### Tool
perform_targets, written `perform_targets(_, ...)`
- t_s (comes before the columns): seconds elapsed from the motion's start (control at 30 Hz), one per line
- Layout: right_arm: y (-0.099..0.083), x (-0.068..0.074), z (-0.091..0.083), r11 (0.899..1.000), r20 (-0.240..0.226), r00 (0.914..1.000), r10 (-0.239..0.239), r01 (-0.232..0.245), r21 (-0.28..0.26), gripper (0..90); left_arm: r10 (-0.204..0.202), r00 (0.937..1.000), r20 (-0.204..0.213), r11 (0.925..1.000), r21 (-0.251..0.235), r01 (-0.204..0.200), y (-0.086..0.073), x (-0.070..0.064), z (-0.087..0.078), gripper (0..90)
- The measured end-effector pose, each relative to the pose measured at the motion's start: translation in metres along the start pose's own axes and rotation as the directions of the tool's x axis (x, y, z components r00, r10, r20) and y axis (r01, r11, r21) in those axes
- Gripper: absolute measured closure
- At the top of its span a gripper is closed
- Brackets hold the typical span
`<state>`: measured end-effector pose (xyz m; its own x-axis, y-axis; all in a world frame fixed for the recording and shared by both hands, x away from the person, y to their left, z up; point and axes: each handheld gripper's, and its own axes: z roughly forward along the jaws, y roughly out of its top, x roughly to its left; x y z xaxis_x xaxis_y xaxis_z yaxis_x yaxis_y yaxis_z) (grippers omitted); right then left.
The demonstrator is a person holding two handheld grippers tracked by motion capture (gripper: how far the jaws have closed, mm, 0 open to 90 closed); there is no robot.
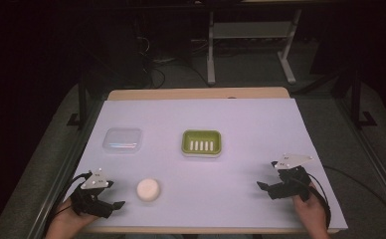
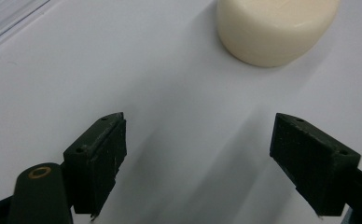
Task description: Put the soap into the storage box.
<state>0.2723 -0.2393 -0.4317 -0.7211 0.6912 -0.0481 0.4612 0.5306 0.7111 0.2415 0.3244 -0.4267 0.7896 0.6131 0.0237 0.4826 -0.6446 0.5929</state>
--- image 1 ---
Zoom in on round white soap bar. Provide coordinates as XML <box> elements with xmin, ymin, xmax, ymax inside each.
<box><xmin>135</xmin><ymin>177</ymin><xmax>162</xmax><ymax>202</ymax></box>

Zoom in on green soap dish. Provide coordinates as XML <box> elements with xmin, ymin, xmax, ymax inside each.
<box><xmin>180</xmin><ymin>128</ymin><xmax>223</xmax><ymax>158</ymax></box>

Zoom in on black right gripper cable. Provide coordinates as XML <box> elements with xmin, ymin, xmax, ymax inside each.
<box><xmin>306</xmin><ymin>172</ymin><xmax>332</xmax><ymax>230</ymax></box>

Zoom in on person's left hand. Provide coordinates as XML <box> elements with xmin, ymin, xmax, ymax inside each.
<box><xmin>45</xmin><ymin>197</ymin><xmax>99</xmax><ymax>239</ymax></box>

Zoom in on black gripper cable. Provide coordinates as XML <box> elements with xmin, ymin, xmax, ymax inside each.
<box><xmin>306</xmin><ymin>172</ymin><xmax>332</xmax><ymax>230</ymax></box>
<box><xmin>42</xmin><ymin>171</ymin><xmax>94</xmax><ymax>235</ymax></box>

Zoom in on black metal stand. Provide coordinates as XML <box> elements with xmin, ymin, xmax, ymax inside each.
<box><xmin>349</xmin><ymin>64</ymin><xmax>378</xmax><ymax>129</ymax></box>
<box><xmin>66</xmin><ymin>78</ymin><xmax>90</xmax><ymax>130</ymax></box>

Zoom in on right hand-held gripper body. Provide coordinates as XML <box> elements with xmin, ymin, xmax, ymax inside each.
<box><xmin>270</xmin><ymin>152</ymin><xmax>314</xmax><ymax>202</ymax></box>

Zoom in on clear plastic lid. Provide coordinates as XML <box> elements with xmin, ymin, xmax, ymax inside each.
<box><xmin>101</xmin><ymin>126</ymin><xmax>143</xmax><ymax>155</ymax></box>

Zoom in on white table mat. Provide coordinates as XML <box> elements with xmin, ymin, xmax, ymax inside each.
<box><xmin>65</xmin><ymin>98</ymin><xmax>349</xmax><ymax>231</ymax></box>

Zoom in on white metal desk frame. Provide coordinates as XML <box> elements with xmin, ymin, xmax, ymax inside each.
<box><xmin>206</xmin><ymin>9</ymin><xmax>303</xmax><ymax>87</ymax></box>

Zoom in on black floor cable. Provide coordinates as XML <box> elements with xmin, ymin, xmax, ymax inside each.
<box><xmin>322</xmin><ymin>164</ymin><xmax>386</xmax><ymax>228</ymax></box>

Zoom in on aluminium frame rail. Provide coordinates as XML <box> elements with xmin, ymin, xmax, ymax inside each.
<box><xmin>332</xmin><ymin>98</ymin><xmax>386</xmax><ymax>217</ymax></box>
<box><xmin>26</xmin><ymin>99</ymin><xmax>105</xmax><ymax>239</ymax></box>

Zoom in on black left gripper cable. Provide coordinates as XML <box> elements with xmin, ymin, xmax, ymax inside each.
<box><xmin>42</xmin><ymin>171</ymin><xmax>94</xmax><ymax>235</ymax></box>

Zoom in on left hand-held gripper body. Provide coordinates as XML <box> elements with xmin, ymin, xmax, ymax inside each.
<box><xmin>69</xmin><ymin>168</ymin><xmax>115</xmax><ymax>217</ymax></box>

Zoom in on bundle of dark cables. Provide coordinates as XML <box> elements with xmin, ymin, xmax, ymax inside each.
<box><xmin>134</xmin><ymin>34</ymin><xmax>212</xmax><ymax>90</ymax></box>

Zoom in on person's right hand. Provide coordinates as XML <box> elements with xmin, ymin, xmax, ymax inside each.
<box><xmin>291</xmin><ymin>184</ymin><xmax>332</xmax><ymax>239</ymax></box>

